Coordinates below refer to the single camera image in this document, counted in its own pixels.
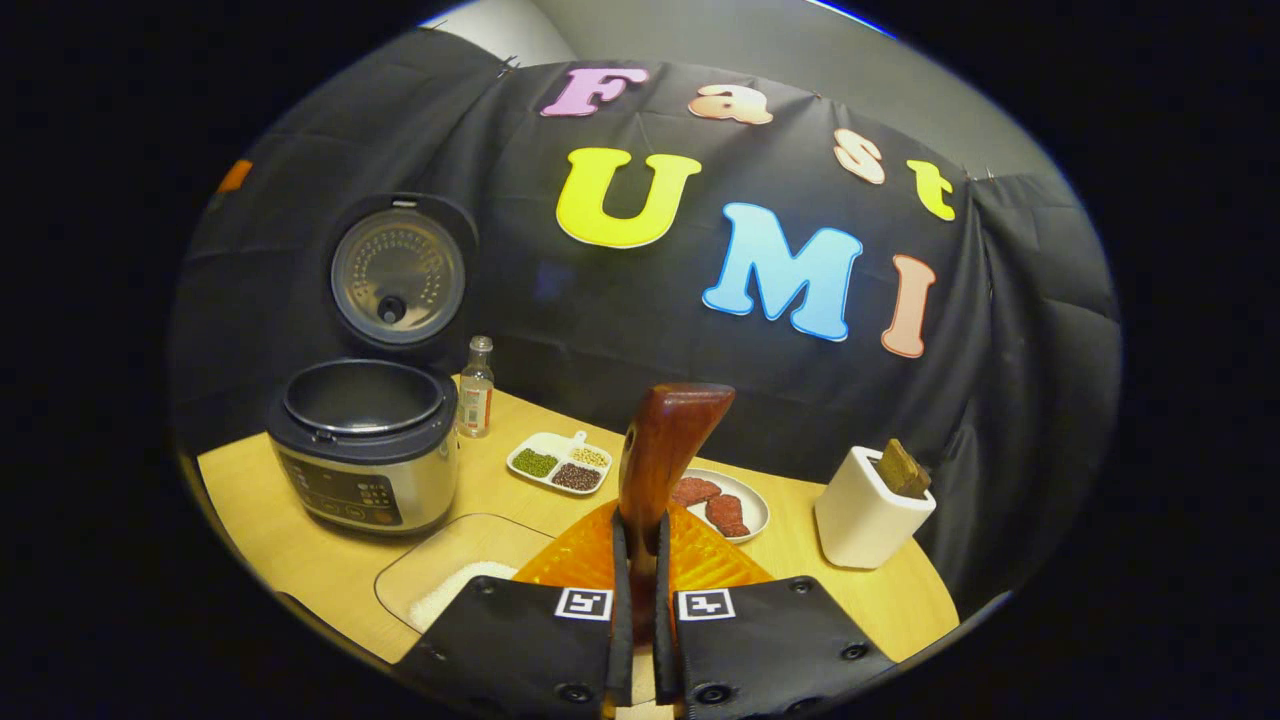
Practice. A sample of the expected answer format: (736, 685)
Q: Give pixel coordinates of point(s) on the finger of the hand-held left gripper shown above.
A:
(235, 176)

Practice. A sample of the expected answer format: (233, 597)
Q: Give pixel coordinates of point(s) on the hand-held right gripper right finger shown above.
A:
(664, 620)

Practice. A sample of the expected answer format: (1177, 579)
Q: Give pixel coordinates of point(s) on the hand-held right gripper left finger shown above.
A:
(620, 620)

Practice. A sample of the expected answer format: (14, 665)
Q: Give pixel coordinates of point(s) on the white rice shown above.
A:
(455, 595)

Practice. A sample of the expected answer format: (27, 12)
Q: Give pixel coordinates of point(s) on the wooden spoon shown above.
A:
(660, 450)

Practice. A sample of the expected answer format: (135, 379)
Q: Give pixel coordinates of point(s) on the grey rice cooker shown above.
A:
(360, 470)

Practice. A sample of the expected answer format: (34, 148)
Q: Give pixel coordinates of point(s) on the red meat piece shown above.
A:
(695, 491)
(728, 515)

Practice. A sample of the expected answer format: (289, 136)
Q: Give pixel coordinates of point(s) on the white round plate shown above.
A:
(755, 500)

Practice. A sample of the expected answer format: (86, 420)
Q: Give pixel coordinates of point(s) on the white divided bean dish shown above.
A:
(558, 462)

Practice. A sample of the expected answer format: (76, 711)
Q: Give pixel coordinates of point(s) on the clear glass tray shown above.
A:
(450, 545)

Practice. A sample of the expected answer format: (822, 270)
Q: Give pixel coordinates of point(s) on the white square container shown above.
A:
(865, 520)

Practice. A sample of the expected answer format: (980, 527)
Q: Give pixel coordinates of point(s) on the black backdrop cloth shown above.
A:
(700, 380)

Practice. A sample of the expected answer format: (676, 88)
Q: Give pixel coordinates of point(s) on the small glass bottle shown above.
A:
(476, 395)

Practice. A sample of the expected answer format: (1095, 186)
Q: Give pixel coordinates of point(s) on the brown block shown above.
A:
(903, 468)

